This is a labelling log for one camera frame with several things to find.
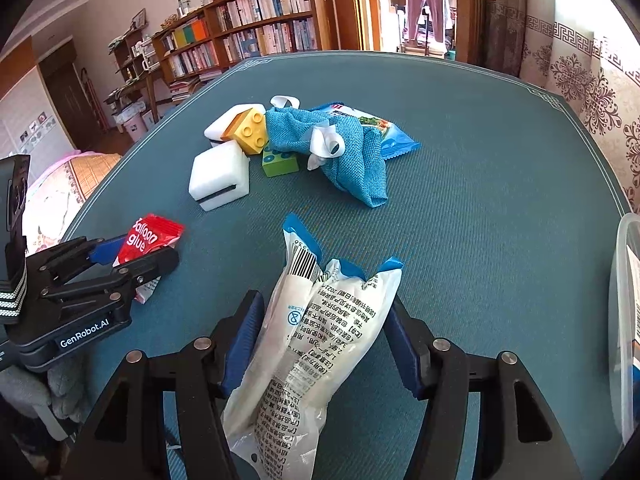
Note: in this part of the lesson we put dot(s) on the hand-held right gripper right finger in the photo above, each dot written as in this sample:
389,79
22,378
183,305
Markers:
400,345

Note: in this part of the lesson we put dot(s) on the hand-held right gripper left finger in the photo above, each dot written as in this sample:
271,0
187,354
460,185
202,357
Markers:
245,340

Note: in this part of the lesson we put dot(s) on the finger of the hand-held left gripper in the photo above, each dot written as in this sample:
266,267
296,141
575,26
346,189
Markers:
150,262
107,251

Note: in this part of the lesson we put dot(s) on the red glue packet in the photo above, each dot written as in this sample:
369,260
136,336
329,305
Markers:
150,232

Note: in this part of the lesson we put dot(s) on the white printed plastic packet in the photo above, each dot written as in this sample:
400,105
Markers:
300,350

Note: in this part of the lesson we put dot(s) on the white sponge with dark slot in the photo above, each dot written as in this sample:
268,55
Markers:
215,170

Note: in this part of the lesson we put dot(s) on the white box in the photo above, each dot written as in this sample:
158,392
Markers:
225,122

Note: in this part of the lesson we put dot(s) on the green toy block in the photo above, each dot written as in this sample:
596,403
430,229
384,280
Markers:
280,165

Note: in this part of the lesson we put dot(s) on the yellow and orange toy block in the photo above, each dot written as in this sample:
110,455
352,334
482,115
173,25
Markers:
250,132

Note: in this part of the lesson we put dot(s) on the blue woven cloth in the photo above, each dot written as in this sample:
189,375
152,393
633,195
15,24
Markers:
350,160

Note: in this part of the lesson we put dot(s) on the blue snack packet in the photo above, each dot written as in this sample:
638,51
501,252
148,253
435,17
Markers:
395,142

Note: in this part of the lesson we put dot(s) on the clear plastic container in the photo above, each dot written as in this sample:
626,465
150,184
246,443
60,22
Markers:
620,310

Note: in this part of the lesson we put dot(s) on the pink bed blanket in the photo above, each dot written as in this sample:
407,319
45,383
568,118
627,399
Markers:
65,185

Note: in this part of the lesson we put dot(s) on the pale pink trash bin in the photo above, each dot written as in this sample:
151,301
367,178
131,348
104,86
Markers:
135,127

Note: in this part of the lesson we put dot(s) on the dark brown wardrobe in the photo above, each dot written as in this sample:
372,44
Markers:
70,95

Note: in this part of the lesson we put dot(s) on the stack of books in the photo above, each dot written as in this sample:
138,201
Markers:
192,87

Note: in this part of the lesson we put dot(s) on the small wooden shelf rack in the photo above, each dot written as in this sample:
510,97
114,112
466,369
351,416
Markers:
132,60

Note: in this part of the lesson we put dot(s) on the wooden bookshelf with books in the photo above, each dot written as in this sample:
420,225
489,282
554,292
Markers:
250,25

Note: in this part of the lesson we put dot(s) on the patterned white curtain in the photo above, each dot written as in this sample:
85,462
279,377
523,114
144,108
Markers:
585,75

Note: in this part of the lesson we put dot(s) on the wooden door with knob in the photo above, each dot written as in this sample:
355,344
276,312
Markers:
475,20

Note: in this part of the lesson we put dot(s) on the dark grey curtain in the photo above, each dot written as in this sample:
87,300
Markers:
505,20

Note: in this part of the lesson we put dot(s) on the hanging pink trousers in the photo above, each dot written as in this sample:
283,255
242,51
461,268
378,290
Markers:
422,0

